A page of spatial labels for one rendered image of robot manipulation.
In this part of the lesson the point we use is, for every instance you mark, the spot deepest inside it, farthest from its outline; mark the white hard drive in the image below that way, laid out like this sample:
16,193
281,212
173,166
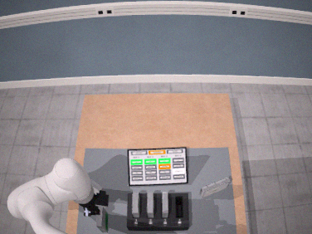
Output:
165,204
102,223
150,205
135,204
214,187
96,186

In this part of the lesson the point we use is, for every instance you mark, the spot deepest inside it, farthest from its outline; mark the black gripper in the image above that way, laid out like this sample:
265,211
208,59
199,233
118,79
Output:
94,210

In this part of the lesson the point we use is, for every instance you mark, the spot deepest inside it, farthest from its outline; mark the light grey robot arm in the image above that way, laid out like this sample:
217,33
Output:
35,200

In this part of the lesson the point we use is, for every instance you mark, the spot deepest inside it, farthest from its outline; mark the black drive dock housing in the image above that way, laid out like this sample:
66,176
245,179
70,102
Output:
177,220

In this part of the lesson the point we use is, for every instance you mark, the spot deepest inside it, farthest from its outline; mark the grey flat mat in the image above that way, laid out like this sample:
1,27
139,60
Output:
214,214

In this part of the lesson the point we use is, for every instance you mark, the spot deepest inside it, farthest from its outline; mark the black-framed status screen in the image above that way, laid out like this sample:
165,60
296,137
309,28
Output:
164,166

